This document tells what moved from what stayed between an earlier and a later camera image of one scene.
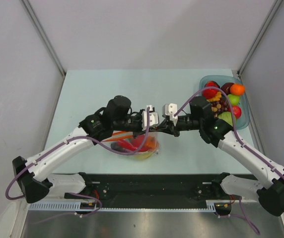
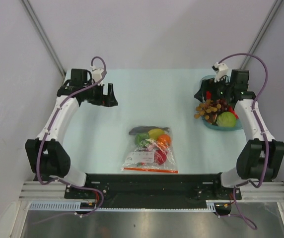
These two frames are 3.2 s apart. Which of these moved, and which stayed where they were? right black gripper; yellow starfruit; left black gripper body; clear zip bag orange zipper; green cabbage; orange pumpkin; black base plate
Moved: yellow starfruit; orange pumpkin; left black gripper body; right black gripper; clear zip bag orange zipper
Stayed: green cabbage; black base plate
